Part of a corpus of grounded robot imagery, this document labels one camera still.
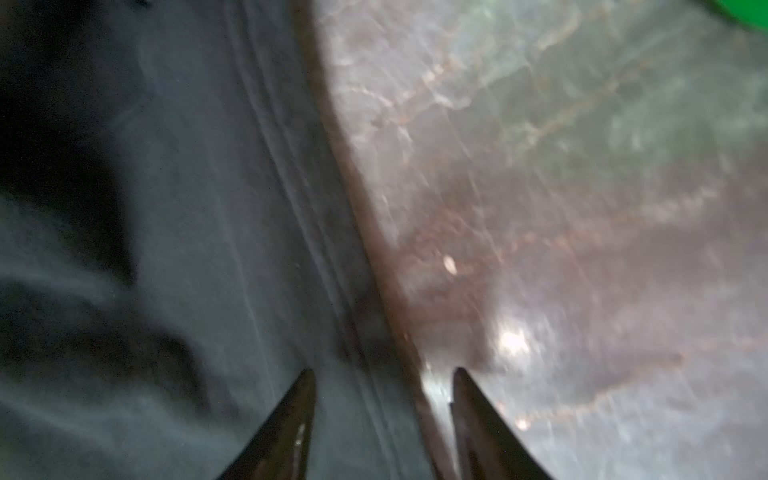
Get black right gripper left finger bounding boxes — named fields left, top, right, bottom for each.
left=219, top=369, right=317, bottom=480

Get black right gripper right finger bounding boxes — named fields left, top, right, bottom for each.
left=450, top=368, right=550, bottom=480

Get black shorts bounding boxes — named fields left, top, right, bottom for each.
left=1, top=1, right=435, bottom=479

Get green plastic basket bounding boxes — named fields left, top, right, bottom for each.
left=698, top=0, right=768, bottom=32

